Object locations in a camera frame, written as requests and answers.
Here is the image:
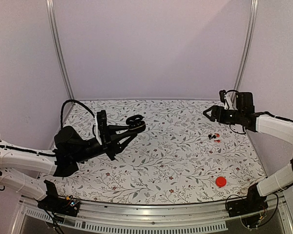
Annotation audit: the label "white left camera bracket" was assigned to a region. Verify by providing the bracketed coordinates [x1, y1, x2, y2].
[92, 117, 101, 144]

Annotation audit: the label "white right camera bracket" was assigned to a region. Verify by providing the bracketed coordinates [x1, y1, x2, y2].
[224, 95, 230, 110]

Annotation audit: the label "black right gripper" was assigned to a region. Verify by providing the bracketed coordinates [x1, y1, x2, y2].
[203, 105, 244, 125]

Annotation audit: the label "aluminium front rail frame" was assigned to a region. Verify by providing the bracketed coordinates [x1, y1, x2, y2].
[10, 195, 293, 234]

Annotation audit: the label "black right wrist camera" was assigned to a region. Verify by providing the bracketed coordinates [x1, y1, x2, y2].
[219, 90, 227, 103]

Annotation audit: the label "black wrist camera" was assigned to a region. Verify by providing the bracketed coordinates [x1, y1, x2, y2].
[219, 90, 227, 103]
[96, 110, 107, 136]

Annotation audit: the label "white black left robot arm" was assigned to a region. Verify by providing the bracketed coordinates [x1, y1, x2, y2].
[0, 123, 146, 212]

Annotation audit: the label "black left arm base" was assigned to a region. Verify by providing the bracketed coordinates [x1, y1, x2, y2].
[37, 180, 80, 217]

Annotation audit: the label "black earbud red tip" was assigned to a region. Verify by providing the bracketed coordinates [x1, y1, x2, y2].
[208, 134, 220, 139]

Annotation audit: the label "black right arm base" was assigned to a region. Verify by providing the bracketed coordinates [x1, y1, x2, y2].
[225, 183, 268, 217]

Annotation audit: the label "aluminium back left post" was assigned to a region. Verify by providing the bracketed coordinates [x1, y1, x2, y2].
[45, 0, 74, 99]

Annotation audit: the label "aluminium post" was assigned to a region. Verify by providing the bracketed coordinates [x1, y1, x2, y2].
[45, 0, 74, 99]
[234, 0, 258, 90]

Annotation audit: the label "aluminium back right post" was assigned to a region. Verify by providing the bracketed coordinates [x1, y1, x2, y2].
[234, 0, 258, 90]

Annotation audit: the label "black braided left cable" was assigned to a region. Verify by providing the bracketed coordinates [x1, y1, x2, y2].
[60, 99, 96, 130]

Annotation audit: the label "white camera bracket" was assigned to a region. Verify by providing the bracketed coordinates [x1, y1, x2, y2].
[92, 117, 101, 144]
[224, 95, 230, 110]

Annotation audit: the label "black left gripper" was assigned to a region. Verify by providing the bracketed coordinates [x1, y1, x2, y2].
[72, 125, 137, 164]

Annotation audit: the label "floral patterned table mat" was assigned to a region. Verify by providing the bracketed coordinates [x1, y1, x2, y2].
[41, 100, 266, 204]

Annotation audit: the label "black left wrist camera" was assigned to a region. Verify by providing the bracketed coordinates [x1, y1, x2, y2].
[96, 110, 107, 136]

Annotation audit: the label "red round bottle cap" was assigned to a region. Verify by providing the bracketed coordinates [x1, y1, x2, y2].
[215, 176, 227, 188]

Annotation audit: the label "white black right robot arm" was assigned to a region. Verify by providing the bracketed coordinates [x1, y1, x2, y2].
[203, 90, 293, 213]

